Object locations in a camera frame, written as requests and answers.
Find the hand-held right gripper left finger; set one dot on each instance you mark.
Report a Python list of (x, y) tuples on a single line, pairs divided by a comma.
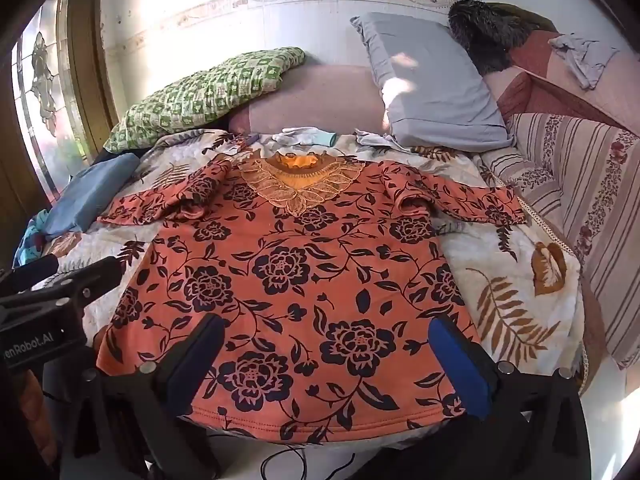
[(197, 365)]

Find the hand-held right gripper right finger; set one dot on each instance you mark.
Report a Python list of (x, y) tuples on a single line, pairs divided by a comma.
[(460, 370)]

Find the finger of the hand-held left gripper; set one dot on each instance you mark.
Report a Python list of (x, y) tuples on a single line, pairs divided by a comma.
[(37, 267), (97, 270)]

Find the orange floral shirt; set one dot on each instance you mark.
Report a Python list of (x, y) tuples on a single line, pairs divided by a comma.
[(300, 285)]

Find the turquoise cloth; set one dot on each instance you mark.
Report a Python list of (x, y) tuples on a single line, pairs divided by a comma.
[(30, 240)]

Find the blue folded cloth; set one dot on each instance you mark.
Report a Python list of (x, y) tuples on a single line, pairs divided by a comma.
[(85, 195)]

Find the dark cloth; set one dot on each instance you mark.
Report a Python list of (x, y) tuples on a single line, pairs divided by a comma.
[(107, 155)]

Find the cream leaf-print blanket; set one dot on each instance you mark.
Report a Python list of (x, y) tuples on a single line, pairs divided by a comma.
[(505, 260)]

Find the stained glass window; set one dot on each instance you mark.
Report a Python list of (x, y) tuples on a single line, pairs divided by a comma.
[(45, 95)]

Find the green patterned pillow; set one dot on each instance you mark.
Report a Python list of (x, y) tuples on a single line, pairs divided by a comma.
[(200, 95)]

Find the small white cloth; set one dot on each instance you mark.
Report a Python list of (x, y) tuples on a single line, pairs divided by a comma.
[(380, 139)]

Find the white glove with blue cuff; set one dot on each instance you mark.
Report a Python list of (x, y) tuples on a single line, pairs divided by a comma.
[(305, 136)]

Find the grey pillow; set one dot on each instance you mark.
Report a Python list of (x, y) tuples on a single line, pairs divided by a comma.
[(430, 95)]

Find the pink bolster cushion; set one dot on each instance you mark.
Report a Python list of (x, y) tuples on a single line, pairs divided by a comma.
[(320, 100)]

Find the pink and brown quilt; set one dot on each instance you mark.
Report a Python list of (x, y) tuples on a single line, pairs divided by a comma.
[(550, 90)]

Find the grey garment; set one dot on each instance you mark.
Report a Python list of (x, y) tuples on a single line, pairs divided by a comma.
[(585, 57)]

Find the dark furry cushion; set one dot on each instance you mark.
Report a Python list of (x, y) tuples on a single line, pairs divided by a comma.
[(480, 30)]

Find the wooden window frame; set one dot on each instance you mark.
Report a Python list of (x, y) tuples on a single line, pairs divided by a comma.
[(90, 60)]

